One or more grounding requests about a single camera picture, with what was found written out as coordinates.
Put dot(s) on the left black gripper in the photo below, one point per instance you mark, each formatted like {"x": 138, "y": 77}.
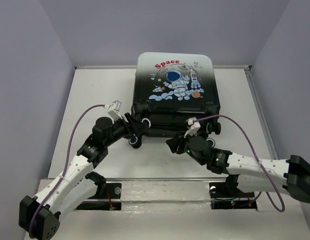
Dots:
{"x": 138, "y": 127}

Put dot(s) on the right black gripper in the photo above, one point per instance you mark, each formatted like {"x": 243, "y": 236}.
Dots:
{"x": 173, "y": 142}

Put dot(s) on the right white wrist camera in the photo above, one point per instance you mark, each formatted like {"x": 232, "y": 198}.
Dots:
{"x": 193, "y": 127}

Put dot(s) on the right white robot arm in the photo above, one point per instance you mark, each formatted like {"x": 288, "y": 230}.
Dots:
{"x": 246, "y": 174}

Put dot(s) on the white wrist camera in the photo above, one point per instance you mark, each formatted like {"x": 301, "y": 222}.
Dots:
{"x": 193, "y": 127}
{"x": 114, "y": 110}

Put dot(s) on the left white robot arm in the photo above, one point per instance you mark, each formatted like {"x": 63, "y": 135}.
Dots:
{"x": 40, "y": 215}

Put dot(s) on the small black kids suitcase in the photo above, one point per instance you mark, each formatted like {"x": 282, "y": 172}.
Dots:
{"x": 170, "y": 88}

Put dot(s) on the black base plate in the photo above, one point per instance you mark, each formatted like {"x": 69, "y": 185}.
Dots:
{"x": 230, "y": 199}
{"x": 107, "y": 198}

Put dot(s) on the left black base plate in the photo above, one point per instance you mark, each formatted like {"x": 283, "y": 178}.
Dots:
{"x": 107, "y": 198}

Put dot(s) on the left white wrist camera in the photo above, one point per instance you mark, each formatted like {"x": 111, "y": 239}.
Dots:
{"x": 114, "y": 110}

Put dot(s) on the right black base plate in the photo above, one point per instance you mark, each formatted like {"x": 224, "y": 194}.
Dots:
{"x": 230, "y": 199}

